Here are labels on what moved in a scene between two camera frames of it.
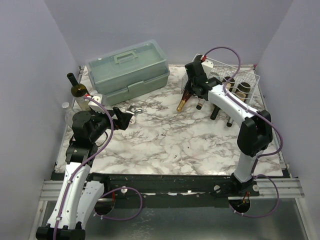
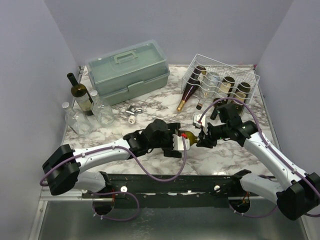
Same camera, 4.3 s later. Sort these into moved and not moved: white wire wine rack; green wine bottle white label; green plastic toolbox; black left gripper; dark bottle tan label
Moved: black left gripper; dark bottle tan label
Not moved: white wire wine rack; green plastic toolbox; green wine bottle white label
